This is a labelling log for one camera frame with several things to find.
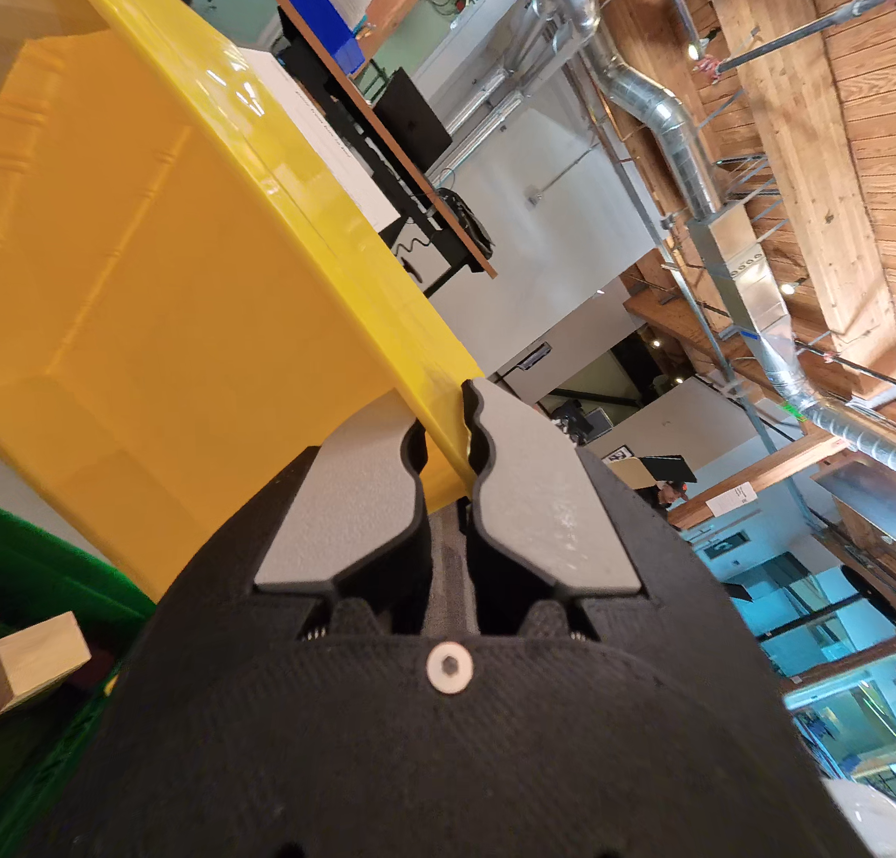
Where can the natural wooden block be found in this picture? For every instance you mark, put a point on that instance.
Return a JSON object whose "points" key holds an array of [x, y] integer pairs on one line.
{"points": [[42, 655]]}

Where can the green exit sign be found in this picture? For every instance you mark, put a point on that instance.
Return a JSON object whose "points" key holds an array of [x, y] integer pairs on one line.
{"points": [[794, 410]]}

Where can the black ceiling pipe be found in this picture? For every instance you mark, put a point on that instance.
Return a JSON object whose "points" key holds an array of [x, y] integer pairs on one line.
{"points": [[805, 29]]}

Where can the grey monitor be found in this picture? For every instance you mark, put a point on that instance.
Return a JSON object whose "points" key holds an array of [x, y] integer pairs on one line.
{"points": [[574, 417]]}

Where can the ceiling spot lamp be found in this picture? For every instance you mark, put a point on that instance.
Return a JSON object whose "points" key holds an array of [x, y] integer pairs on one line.
{"points": [[693, 50], [789, 286]]}

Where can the green plastic box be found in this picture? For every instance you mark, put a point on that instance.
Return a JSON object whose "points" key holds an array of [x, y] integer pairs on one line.
{"points": [[63, 578]]}

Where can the brown top black frame desk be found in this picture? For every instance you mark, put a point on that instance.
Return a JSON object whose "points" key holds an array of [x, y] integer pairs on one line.
{"points": [[308, 60]]}

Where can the white printed instruction sheet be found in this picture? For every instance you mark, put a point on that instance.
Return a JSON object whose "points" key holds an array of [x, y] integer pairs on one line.
{"points": [[329, 165]]}

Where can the wooden post with notice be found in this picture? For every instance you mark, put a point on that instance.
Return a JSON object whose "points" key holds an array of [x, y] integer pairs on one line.
{"points": [[770, 476]]}

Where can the yellow plastic box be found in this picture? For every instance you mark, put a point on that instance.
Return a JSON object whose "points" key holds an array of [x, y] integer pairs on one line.
{"points": [[175, 277]]}

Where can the white paper notice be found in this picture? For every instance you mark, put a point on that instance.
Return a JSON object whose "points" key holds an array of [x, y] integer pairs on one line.
{"points": [[731, 500]]}

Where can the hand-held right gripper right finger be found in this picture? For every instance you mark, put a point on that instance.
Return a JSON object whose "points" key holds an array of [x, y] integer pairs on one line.
{"points": [[539, 508]]}

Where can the blue plastic bin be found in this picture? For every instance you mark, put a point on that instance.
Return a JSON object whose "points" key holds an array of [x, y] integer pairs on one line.
{"points": [[325, 25]]}

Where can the black and white tag sign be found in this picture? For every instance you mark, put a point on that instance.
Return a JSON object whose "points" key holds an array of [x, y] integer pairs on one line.
{"points": [[617, 453]]}

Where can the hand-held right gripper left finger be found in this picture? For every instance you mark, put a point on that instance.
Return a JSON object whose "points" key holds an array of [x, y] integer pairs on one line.
{"points": [[336, 508]]}

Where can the black bag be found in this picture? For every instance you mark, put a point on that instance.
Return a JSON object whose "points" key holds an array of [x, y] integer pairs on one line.
{"points": [[469, 225]]}

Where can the black laptop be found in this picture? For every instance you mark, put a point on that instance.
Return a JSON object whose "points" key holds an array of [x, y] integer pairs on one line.
{"points": [[413, 123]]}

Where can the silver duct with rectangular section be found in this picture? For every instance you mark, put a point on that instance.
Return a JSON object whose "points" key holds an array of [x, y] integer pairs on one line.
{"points": [[742, 270]]}

